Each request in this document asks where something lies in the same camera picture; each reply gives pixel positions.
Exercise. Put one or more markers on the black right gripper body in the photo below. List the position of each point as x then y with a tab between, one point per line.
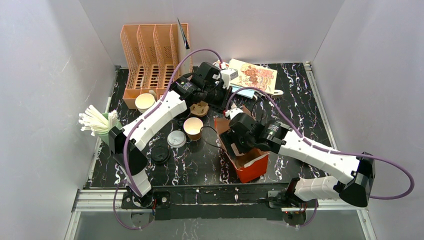
231	145

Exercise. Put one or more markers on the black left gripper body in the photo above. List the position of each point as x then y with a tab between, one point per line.
224	100

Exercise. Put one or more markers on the brown pulp cup carrier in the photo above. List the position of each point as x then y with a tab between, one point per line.
199	109

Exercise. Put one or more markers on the orange paper bag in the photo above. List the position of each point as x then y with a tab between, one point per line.
249	166

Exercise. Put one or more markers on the kraft paper cup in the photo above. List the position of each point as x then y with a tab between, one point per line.
192	127

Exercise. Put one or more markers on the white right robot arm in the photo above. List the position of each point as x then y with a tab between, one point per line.
350	177

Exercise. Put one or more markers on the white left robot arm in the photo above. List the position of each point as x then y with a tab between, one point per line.
126	144

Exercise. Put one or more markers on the grey folder in organizer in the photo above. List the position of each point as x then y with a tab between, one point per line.
183	48

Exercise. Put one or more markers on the light blue paper bag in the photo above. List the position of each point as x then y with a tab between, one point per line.
248	93

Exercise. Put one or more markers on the black paper cup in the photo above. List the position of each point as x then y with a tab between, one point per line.
181	118

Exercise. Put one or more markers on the white cup lid underneath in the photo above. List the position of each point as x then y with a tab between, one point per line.
176	139

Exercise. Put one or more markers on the orange plastic file organizer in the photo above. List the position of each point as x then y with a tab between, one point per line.
152	52

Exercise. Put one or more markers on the black cup lid left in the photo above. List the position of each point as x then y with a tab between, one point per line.
160	154

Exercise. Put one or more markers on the green straw holder cup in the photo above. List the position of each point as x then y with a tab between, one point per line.
104	136

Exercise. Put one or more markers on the white wrapped straws bundle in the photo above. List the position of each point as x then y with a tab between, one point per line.
92	120

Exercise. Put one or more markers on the aluminium rail frame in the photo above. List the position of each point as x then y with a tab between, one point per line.
97	215

